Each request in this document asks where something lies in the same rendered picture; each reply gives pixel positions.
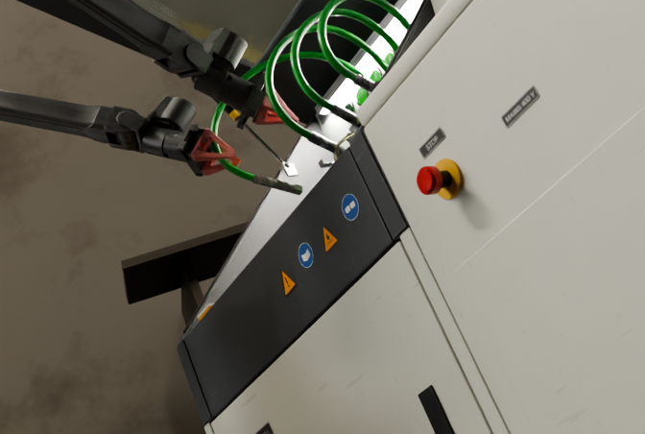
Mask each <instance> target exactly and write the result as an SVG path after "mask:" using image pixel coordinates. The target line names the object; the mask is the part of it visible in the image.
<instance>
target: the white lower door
mask: <svg viewBox="0 0 645 434"><path fill-rule="evenodd" d="M211 425H212V428H213V430H214V433H215V434H494V433H493V431H492V429H491V427H490V424H489V422H488V420H487V418H486V416H485V414H484V411H483V409H482V407H481V405H480V403H479V401H478V399H477V397H476V396H475V394H474V392H473V389H472V387H471V385H470V383H469V381H468V379H467V377H466V374H465V372H464V370H463V368H462V365H461V363H460V361H459V359H458V357H457V355H456V353H455V351H454V349H453V348H452V346H451V343H450V341H449V339H448V337H447V335H446V333H445V331H444V329H443V327H442V324H441V321H440V319H439V317H438V315H437V313H436V311H435V309H434V307H433V305H432V303H431V302H430V299H429V297H428V295H427V293H426V291H425V289H424V287H423V285H422V283H421V281H420V279H419V277H418V273H417V271H416V269H415V267H414V265H413V263H412V261H411V259H410V257H409V255H408V253H407V251H406V249H405V247H404V245H403V243H402V241H399V242H398V243H396V244H395V245H394V246H393V247H392V248H391V249H390V250H389V251H388V252H387V253H386V254H385V255H384V256H383V257H382V258H381V259H380V260H379V261H378V262H377V263H376V264H375V265H374V266H373V267H372V268H371V269H370V270H369V271H368V272H366V273H365V274H364V275H363V276H362V277H361V278H360V279H359V280H358V281H357V282H356V283H355V284H354V285H353V286H352V287H351V288H350V289H349V290H348V291H347V292H346V293H345V294H344V295H343V296H342V297H341V298H340V299H339V300H338V301H336V302H335V303H334V304H333V305H332V306H331V307H330V308H329V309H328V310H327V311H326V312H325V313H324V314H323V315H322V316H321V317H320V318H319V319H318V320H317V321H316V322H315V323H314V324H313V325H312V326H311V327H310V328H309V329H307V330H306V331H305V332H304V333H303V334H302V335H301V336H300V337H299V338H298V339H297V341H296V342H295V343H294V344H293V345H292V346H291V347H290V348H288V349H287V350H286V351H285V352H284V353H283V354H282V355H281V356H280V357H279V358H277V359H276V361H275V362H274V363H273V364H272V365H271V366H270V367H269V368H268V369H267V370H266V371H265V372H264V373H263V374H262V375H260V376H259V377H258V378H257V379H256V380H255V381H254V382H253V383H252V385H251V386H249V387H248V388H247V389H246V390H245V391H244V392H243V393H242V394H241V395H240V396H239V397H238V398H237V399H236V400H235V401H234V402H233V403H232V404H231V405H230V406H229V407H228V408H227V409H226V410H225V411H224V412H223V413H222V414H221V415H219V416H218V417H217V418H216V419H215V420H214V421H213V422H212V423H211Z"/></svg>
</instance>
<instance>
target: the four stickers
mask: <svg viewBox="0 0 645 434"><path fill-rule="evenodd" d="M338 203H339V206H340V208H341V210H342V212H343V214H344V217H345V219H346V223H347V225H348V226H349V225H350V224H351V223H352V222H353V221H354V220H355V219H356V218H357V217H358V216H359V215H360V214H361V213H362V209H361V207H360V206H359V203H358V201H357V199H356V196H355V194H354V192H353V189H352V188H351V189H350V190H349V191H348V192H347V193H346V194H345V196H344V197H343V198H342V199H341V200H340V201H339V202H338ZM316 233H317V234H318V237H319V239H320V241H321V244H322V247H323V250H324V252H325V254H327V253H328V252H329V251H330V250H331V249H332V248H333V247H334V246H335V245H336V244H337V243H338V242H339V239H338V237H337V235H336V232H335V230H334V228H333V227H332V224H331V222H330V220H329V218H328V219H327V220H326V221H325V222H324V223H323V224H322V225H321V226H320V227H319V228H318V229H317V230H316ZM295 252H296V254H297V256H298V259H299V262H300V265H301V267H302V269H303V271H304V273H305V272H306V271H307V270H308V269H309V268H310V267H311V266H312V265H313V263H314V262H315V261H316V260H317V258H316V257H315V255H314V253H313V250H312V248H311V246H310V244H309V241H308V239H307V237H306V238H305V239H304V241H303V242H302V243H301V244H300V245H299V246H298V248H297V249H296V250H295ZM276 278H277V280H278V282H279V284H280V287H281V289H282V291H283V293H284V296H285V298H286V297H287V296H288V295H289V293H290V292H291V291H292V290H293V289H294V288H295V286H296V285H297V284H296V282H295V279H294V277H293V275H292V273H291V271H290V268H289V266H288V264H287V263H286V264H285V266H284V267H283V268H282V269H281V271H280V272H279V273H278V274H277V276H276Z"/></svg>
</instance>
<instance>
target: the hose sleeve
mask: <svg viewBox="0 0 645 434"><path fill-rule="evenodd" d="M252 182H253V183H256V184H259V185H263V186H268V187H271V188H274V189H278V190H281V191H286V192H290V193H293V192H294V188H295V185H294V184H293V183H289V182H286V181H279V180H275V179H271V178H268V177H264V176H260V175H256V174H255V175H254V177H253V181H252Z"/></svg>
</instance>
